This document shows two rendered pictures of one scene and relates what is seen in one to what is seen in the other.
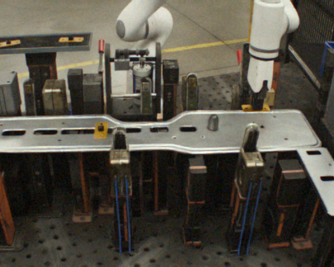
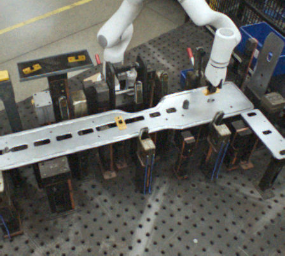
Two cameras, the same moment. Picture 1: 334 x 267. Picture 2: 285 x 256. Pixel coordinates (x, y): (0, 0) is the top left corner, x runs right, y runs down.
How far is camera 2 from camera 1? 69 cm
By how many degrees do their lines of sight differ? 14
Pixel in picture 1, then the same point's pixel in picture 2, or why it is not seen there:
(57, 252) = (105, 204)
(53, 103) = (81, 109)
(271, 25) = (228, 48)
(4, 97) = (47, 112)
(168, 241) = (167, 179)
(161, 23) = (128, 31)
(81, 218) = (109, 175)
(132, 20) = (112, 35)
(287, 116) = (225, 87)
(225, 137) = (195, 113)
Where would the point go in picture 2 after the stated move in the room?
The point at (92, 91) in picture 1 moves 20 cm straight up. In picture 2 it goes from (104, 95) to (102, 63)
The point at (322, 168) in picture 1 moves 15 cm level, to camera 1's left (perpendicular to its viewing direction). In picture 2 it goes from (261, 125) to (231, 130)
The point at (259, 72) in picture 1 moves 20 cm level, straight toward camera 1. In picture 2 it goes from (219, 76) to (229, 107)
